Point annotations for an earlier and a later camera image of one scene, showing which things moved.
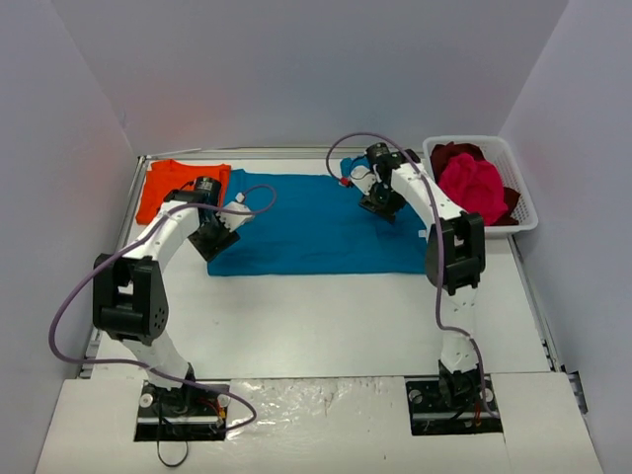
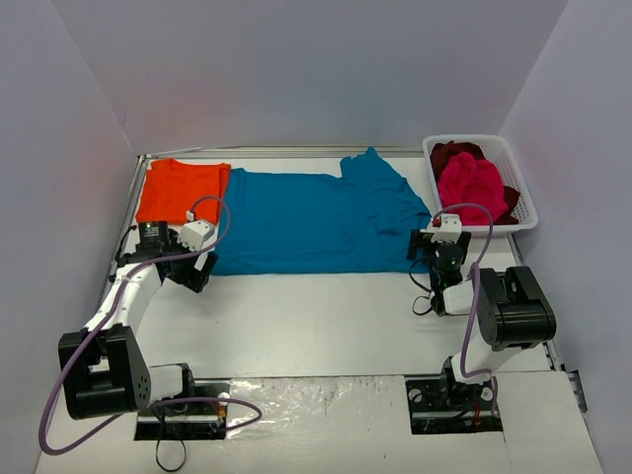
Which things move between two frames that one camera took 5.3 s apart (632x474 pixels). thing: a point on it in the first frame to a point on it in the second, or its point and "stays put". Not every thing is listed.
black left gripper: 213,244 to 198,276
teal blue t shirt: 315,225 stays put
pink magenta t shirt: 475,186 stays put
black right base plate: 431,414 stays put
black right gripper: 381,208 to 426,242
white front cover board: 319,426 stays put
